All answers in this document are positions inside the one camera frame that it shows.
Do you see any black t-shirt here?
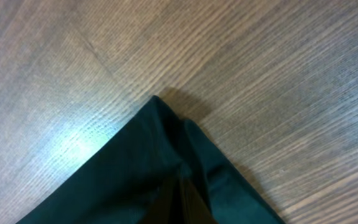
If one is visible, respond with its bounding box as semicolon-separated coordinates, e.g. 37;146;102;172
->
22;96;282;223

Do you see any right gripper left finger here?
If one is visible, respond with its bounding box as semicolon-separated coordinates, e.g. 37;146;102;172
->
138;178;179;224

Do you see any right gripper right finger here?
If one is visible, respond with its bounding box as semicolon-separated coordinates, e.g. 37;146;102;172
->
180;179;217;224

